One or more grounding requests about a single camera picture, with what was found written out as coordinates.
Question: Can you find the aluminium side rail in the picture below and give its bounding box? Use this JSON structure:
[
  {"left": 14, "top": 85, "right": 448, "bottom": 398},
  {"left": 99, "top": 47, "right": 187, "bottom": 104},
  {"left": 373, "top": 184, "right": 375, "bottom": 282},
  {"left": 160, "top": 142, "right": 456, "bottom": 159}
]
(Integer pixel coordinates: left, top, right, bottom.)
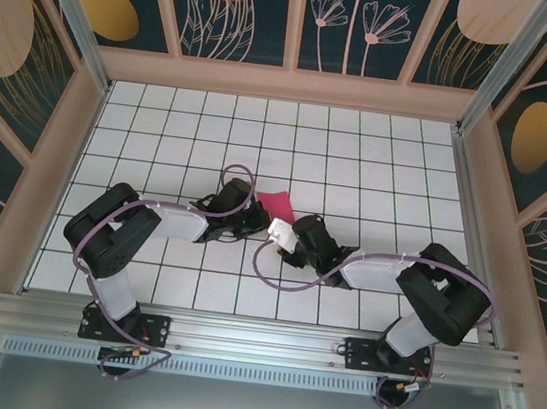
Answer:
[{"left": 426, "top": 131, "right": 533, "bottom": 352}]

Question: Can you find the pink cloth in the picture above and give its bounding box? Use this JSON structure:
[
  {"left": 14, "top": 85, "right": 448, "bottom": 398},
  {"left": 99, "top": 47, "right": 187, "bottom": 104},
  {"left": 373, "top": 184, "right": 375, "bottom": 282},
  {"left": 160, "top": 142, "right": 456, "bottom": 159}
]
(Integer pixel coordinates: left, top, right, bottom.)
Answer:
[{"left": 253, "top": 186, "right": 299, "bottom": 224}]

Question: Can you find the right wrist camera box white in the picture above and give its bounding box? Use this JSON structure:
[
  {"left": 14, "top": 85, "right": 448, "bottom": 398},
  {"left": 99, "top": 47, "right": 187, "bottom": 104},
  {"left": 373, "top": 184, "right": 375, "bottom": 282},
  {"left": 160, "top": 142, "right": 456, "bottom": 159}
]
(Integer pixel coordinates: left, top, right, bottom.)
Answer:
[{"left": 265, "top": 216, "right": 302, "bottom": 255}]

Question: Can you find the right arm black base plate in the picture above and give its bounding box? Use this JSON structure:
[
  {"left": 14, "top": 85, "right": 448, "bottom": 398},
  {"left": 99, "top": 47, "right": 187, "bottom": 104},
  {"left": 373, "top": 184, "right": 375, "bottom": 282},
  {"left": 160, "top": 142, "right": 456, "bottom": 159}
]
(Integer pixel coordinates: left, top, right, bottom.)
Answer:
[{"left": 341, "top": 335, "right": 436, "bottom": 383}]

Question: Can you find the aluminium mounting rail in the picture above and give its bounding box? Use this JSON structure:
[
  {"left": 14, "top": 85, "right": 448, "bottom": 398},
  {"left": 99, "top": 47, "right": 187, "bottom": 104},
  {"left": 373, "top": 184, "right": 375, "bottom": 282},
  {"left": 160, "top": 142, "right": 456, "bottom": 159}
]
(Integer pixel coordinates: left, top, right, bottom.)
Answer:
[{"left": 0, "top": 283, "right": 535, "bottom": 400}]

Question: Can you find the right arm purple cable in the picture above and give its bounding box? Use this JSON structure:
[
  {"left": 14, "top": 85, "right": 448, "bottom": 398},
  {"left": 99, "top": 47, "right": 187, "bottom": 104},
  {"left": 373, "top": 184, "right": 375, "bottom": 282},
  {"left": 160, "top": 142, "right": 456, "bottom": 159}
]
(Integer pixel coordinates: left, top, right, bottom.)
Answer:
[{"left": 234, "top": 234, "right": 504, "bottom": 409}]

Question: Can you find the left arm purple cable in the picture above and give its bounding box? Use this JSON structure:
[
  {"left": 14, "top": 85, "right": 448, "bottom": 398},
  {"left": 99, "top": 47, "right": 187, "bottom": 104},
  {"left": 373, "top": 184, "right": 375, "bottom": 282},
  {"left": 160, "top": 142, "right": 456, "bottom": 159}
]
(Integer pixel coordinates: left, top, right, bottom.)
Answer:
[{"left": 58, "top": 144, "right": 260, "bottom": 395}]

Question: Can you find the aluminium corner post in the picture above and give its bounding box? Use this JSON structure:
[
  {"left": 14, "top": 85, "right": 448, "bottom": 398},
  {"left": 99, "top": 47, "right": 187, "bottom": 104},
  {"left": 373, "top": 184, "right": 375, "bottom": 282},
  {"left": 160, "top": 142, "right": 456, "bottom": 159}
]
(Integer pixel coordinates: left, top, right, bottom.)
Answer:
[
  {"left": 452, "top": 0, "right": 547, "bottom": 147},
  {"left": 7, "top": 0, "right": 126, "bottom": 95}
]

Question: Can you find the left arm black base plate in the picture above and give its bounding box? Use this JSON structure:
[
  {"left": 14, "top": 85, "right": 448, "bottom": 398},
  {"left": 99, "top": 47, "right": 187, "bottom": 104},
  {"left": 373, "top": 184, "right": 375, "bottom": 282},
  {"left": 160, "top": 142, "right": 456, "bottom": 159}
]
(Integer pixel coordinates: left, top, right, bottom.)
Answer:
[{"left": 77, "top": 303, "right": 174, "bottom": 351}]

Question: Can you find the slotted grey cable duct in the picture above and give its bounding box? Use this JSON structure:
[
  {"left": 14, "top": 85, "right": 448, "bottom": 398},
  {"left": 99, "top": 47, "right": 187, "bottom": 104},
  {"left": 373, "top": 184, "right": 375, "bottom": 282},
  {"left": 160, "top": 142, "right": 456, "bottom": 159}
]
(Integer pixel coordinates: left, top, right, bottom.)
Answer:
[{"left": 0, "top": 333, "right": 385, "bottom": 402}]

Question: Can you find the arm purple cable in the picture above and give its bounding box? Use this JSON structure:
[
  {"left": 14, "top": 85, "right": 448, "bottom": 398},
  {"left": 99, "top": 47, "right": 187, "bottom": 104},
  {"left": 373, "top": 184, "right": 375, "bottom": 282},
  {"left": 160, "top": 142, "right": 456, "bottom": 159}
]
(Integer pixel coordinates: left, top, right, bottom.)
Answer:
[
  {"left": 58, "top": 144, "right": 260, "bottom": 395},
  {"left": 234, "top": 234, "right": 504, "bottom": 409}
]

